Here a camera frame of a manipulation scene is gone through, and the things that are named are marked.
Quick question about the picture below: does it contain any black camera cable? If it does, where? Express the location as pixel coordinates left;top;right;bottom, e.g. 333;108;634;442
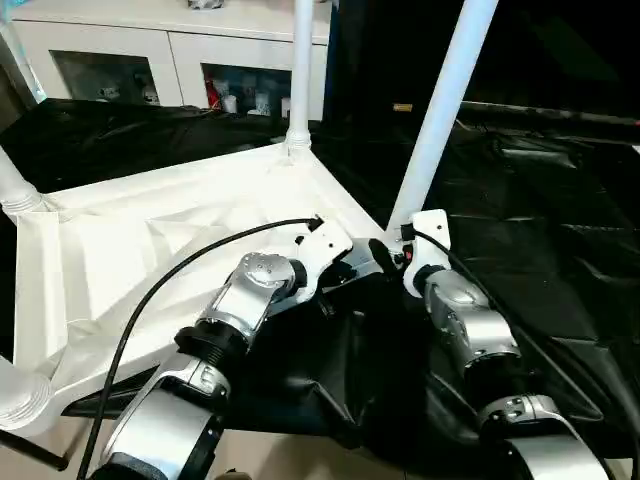
73;214;325;480
411;228;617;452

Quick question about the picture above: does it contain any white cabinet with open compartments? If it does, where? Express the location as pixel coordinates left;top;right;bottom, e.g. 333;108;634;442
8;0;332;120

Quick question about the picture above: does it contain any black stand rod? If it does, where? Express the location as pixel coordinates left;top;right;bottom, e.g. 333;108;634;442
0;428;70;472

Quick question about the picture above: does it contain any black plastic mat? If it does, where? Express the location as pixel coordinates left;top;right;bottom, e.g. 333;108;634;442
0;97;640;471

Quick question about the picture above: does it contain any black right camera cable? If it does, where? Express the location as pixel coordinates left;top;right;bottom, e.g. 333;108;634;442
411;228;617;452

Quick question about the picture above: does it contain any black left camera cable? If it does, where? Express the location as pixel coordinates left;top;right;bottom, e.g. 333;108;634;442
73;214;325;480

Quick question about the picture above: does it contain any white plastic table leg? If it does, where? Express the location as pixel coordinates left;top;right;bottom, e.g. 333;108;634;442
284;0;317;165
386;0;502;237
0;356;55;437
0;146;45;215

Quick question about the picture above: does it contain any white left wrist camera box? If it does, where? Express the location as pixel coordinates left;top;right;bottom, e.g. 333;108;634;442
293;216;355;305

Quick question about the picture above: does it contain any white plastic table top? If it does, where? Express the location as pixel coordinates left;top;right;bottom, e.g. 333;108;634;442
12;141;402;417

